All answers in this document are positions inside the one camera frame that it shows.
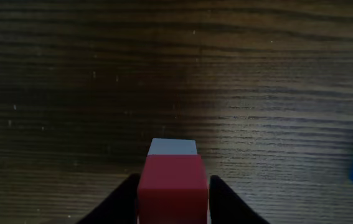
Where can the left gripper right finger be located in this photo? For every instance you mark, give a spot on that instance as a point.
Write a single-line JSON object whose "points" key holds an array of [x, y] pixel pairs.
{"points": [[229, 205]]}

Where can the white cube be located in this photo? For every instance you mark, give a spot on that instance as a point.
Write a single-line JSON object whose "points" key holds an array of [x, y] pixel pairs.
{"points": [[172, 147]]}

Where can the pink cube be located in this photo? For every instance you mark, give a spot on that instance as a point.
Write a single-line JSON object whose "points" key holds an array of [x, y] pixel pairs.
{"points": [[173, 189]]}

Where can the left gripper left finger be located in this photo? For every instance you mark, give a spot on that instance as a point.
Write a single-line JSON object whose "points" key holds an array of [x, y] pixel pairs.
{"points": [[120, 202]]}

